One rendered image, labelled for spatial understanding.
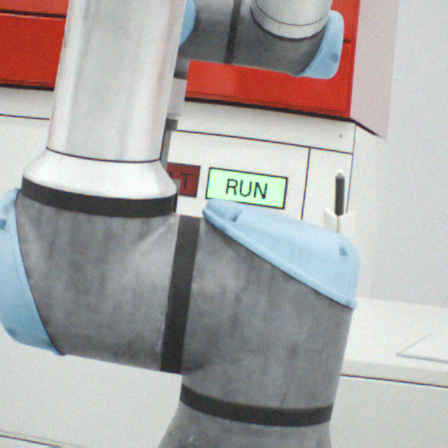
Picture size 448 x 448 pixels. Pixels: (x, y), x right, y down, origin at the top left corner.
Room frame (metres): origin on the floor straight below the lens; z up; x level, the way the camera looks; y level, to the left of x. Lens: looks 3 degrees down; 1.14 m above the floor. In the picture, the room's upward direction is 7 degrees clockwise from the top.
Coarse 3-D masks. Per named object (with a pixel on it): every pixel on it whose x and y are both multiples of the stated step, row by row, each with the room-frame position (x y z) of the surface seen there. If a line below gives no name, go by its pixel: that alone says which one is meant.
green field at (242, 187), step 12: (216, 180) 1.81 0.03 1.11; (228, 180) 1.80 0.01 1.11; (240, 180) 1.80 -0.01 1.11; (252, 180) 1.80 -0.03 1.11; (264, 180) 1.79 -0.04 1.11; (276, 180) 1.79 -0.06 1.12; (216, 192) 1.81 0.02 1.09; (228, 192) 1.80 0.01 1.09; (240, 192) 1.80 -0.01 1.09; (252, 192) 1.80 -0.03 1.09; (264, 192) 1.79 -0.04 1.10; (276, 192) 1.79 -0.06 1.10; (264, 204) 1.79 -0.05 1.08; (276, 204) 1.79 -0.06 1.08
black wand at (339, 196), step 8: (336, 176) 1.40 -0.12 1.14; (344, 176) 1.40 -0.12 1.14; (336, 184) 1.40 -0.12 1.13; (344, 184) 1.40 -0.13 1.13; (336, 192) 1.40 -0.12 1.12; (344, 192) 1.41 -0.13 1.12; (336, 200) 1.41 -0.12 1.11; (344, 200) 1.41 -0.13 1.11; (336, 208) 1.42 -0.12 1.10; (336, 232) 1.44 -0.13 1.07
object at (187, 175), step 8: (168, 168) 1.82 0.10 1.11; (176, 168) 1.82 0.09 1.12; (184, 168) 1.82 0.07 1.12; (192, 168) 1.81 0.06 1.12; (176, 176) 1.82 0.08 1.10; (184, 176) 1.82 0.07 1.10; (192, 176) 1.81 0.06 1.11; (184, 184) 1.82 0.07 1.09; (192, 184) 1.81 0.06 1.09; (184, 192) 1.82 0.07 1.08; (192, 192) 1.81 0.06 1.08
